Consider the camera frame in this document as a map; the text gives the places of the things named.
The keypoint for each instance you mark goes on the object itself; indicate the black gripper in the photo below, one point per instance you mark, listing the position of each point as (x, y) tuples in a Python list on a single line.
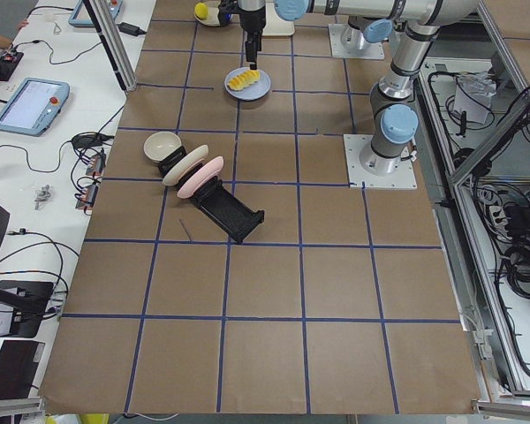
[(252, 21)]

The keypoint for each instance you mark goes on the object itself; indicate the blue plate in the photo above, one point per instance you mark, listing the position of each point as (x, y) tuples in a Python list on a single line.
[(256, 88)]

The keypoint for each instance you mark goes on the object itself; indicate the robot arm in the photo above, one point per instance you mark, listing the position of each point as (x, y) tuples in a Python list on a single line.
[(395, 124), (373, 30)]

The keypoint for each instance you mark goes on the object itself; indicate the cream plate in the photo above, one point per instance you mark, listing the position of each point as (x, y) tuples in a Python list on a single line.
[(176, 172)]

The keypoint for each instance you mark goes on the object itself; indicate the pink plate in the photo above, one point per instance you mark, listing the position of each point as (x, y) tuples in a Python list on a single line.
[(200, 177)]

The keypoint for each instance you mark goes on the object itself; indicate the cream rectangular tray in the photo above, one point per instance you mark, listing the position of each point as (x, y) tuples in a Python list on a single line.
[(275, 26)]

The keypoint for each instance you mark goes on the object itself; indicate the cream shallow bowl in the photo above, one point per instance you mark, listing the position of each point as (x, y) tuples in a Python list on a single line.
[(216, 18)]

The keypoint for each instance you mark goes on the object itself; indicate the yellow lemon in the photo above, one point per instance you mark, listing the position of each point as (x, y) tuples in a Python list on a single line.
[(201, 11)]

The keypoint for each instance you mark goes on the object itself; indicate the black power adapter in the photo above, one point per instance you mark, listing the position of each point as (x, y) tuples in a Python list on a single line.
[(130, 29)]

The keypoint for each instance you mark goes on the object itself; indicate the black dish rack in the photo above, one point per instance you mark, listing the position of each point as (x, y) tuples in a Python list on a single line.
[(219, 205)]

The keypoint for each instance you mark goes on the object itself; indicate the near teach pendant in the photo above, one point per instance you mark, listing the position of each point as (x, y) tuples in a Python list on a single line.
[(33, 107)]

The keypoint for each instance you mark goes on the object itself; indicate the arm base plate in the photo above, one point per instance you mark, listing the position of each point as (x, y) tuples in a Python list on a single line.
[(348, 42), (368, 170)]

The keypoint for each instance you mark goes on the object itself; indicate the aluminium frame post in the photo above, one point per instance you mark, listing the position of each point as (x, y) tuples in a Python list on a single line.
[(108, 33)]

